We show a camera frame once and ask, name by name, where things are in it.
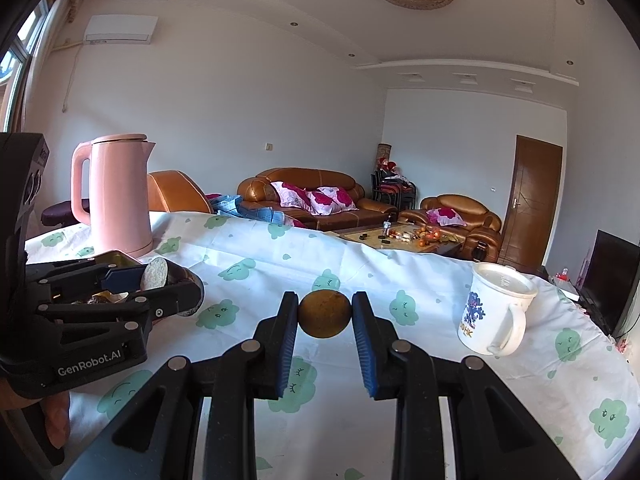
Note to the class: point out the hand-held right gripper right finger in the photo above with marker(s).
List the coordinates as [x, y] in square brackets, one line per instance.
[365, 350]

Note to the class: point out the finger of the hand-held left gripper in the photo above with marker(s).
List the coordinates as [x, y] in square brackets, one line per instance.
[160, 302]
[125, 279]

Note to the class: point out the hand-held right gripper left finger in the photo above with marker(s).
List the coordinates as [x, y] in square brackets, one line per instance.
[286, 350]

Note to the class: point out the small layered cake cup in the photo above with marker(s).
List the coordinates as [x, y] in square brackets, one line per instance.
[154, 272]

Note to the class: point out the brown round fruit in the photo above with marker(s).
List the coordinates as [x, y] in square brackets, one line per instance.
[324, 315]

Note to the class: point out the person's left hand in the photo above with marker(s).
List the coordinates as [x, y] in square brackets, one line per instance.
[57, 420]

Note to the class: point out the pink electric kettle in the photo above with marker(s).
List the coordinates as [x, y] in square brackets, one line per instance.
[120, 195]

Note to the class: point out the white tablecloth with green clouds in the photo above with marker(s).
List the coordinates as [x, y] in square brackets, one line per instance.
[350, 260]

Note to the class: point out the brown leather chair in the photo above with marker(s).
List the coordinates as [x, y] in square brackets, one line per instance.
[177, 192]

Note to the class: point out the cluttered coffee table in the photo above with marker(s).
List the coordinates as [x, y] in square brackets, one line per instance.
[370, 234]

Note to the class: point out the white printed mug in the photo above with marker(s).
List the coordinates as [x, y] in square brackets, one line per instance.
[480, 310]

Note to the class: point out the blue checked cloth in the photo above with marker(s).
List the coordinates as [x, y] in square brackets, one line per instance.
[250, 209]

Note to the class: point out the floral pink pillow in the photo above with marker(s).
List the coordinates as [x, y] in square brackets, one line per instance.
[332, 200]
[292, 195]
[445, 216]

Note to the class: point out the stack of dark chairs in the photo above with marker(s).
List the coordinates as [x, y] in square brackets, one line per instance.
[392, 190]

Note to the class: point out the brown leather armchair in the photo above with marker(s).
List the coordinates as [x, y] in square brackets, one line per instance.
[455, 202]

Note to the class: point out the long brown leather sofa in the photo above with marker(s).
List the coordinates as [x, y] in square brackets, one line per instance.
[300, 177]

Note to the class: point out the tall patterned vase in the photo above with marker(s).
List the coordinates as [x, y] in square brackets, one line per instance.
[384, 156]

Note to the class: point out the brown wooden door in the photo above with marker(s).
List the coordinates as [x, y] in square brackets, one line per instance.
[532, 200]

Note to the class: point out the window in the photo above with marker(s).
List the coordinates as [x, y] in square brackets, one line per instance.
[22, 60]

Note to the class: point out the white air conditioner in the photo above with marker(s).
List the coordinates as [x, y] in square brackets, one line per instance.
[120, 27]

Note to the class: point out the black television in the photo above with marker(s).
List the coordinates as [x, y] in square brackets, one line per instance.
[610, 280]

